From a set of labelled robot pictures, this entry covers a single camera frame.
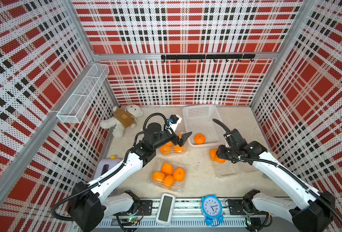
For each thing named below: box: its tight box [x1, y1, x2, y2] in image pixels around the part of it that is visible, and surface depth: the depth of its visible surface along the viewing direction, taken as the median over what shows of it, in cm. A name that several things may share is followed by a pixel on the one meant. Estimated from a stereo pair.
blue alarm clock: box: [201, 194, 224, 227], surface depth 72 cm
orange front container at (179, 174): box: [172, 167, 186, 182], surface depth 83 cm
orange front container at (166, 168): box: [160, 162, 174, 175], surface depth 85 cm
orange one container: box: [194, 133, 206, 145], surface depth 98 cm
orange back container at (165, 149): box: [159, 143, 171, 155], surface depth 90 cm
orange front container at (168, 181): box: [162, 174, 175, 189], surface depth 79 cm
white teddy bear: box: [99, 104, 143, 139], surface depth 104 cm
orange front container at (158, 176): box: [151, 171, 166, 183], surface depth 80 cm
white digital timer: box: [155, 193, 176, 227], surface depth 72 cm
